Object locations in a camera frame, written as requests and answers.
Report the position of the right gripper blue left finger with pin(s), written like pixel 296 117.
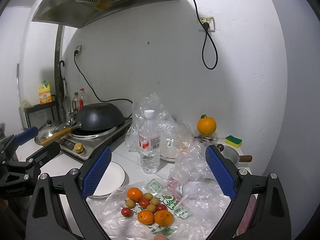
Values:
pixel 46 217

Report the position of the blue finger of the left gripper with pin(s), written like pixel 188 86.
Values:
pixel 39 158
pixel 25 136

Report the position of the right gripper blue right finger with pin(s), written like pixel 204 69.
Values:
pixel 270 218

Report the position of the cherry tomato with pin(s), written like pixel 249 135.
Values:
pixel 161 207
pixel 126 212
pixel 144 203

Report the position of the yellow longan fruit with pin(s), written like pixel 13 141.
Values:
pixel 148 196
pixel 151 208
pixel 154 201
pixel 130 203

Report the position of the mandarin orange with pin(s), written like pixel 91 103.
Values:
pixel 146 217
pixel 135 194
pixel 163 218

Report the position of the black metal rack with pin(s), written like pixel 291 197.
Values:
pixel 38 115

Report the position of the dark vertical pipe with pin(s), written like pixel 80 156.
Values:
pixel 57 75

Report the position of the yellow detergent bottle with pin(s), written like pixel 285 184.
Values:
pixel 44 91

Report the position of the steel induction cooker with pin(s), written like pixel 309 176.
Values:
pixel 81 147

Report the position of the dark sauce bottle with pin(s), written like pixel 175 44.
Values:
pixel 75 104

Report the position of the red label oil bottle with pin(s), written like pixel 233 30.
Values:
pixel 83 98

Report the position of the black wok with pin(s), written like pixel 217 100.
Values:
pixel 93 118

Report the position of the printed flat plastic bag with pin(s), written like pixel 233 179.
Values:
pixel 193 218

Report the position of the white round plate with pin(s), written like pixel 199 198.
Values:
pixel 113 178

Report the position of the yellow green sponge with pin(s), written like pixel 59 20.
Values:
pixel 235 142

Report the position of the black hook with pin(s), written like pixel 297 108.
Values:
pixel 61 63

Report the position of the crumpled clear plastic bag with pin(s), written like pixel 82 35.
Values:
pixel 191 176

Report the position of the large orange with stem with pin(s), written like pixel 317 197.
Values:
pixel 206 125

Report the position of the clear water bottle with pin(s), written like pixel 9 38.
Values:
pixel 149 138

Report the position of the white bowl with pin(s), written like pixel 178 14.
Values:
pixel 170 148

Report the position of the clear bag over bowl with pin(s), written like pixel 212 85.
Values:
pixel 171 125

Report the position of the small pot wooden handle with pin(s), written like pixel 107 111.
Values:
pixel 232 154

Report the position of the left wall socket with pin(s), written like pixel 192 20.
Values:
pixel 78 50

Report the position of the wall power socket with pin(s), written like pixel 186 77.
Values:
pixel 207 23

